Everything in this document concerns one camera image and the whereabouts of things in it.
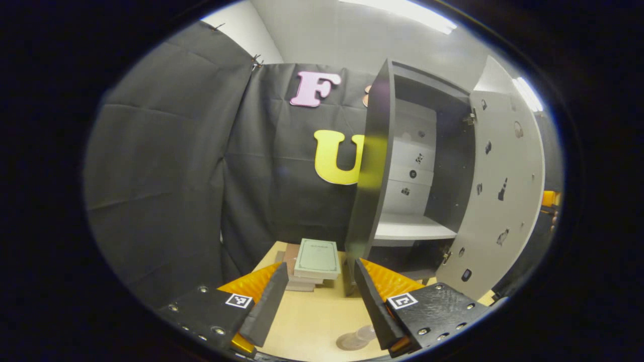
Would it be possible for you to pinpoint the black backdrop cloth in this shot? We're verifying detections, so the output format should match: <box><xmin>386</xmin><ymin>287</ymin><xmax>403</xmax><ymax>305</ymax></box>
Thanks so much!
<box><xmin>83</xmin><ymin>20</ymin><xmax>564</xmax><ymax>307</ymax></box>

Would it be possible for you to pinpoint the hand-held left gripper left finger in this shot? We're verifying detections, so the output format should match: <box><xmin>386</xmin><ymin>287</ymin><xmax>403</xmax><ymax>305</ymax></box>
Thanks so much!
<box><xmin>157</xmin><ymin>261</ymin><xmax>290</xmax><ymax>355</ymax></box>

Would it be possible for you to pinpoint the brown book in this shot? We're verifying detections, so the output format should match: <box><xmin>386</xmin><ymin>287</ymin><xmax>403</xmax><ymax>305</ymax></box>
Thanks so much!
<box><xmin>276</xmin><ymin>244</ymin><xmax>323</xmax><ymax>292</ymax></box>

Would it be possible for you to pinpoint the brown round coaster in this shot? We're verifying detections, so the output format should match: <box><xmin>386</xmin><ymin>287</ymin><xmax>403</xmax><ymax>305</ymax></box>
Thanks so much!
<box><xmin>336</xmin><ymin>332</ymin><xmax>370</xmax><ymax>351</ymax></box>

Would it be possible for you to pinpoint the ceiling light panel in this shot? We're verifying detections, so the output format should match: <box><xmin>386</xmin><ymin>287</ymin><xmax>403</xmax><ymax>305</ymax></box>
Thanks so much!
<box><xmin>512</xmin><ymin>76</ymin><xmax>544</xmax><ymax>112</ymax></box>

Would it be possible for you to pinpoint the white cabinet shelf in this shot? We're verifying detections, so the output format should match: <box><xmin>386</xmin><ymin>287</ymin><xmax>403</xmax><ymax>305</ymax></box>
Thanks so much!
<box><xmin>373</xmin><ymin>214</ymin><xmax>457</xmax><ymax>241</ymax></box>

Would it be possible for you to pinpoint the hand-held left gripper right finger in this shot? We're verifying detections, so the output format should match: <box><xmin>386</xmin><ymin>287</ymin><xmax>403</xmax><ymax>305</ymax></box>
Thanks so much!
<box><xmin>354</xmin><ymin>258</ymin><xmax>496</xmax><ymax>357</ymax></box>

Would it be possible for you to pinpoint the dark grey cabinet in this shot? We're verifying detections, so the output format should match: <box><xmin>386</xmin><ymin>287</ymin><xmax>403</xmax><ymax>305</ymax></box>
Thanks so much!
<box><xmin>345</xmin><ymin>59</ymin><xmax>476</xmax><ymax>297</ymax></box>

